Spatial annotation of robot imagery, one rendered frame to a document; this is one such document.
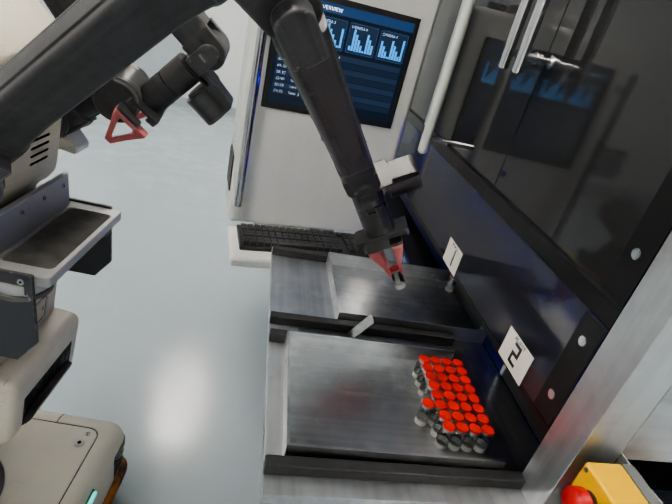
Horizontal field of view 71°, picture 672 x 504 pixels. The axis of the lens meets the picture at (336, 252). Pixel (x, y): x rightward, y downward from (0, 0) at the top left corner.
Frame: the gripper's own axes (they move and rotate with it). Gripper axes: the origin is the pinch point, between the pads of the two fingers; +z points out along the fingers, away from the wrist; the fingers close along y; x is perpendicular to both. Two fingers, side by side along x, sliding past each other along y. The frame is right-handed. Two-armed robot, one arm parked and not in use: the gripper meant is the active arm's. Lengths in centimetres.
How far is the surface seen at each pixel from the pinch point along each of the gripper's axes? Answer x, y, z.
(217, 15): 495, -140, -112
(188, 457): 32, -93, 62
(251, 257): 34, -40, 1
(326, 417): -24.3, -16.1, 9.3
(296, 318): -2.2, -21.7, 2.6
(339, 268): 25.4, -15.9, 7.8
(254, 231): 46, -40, -3
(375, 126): 65, 3, -16
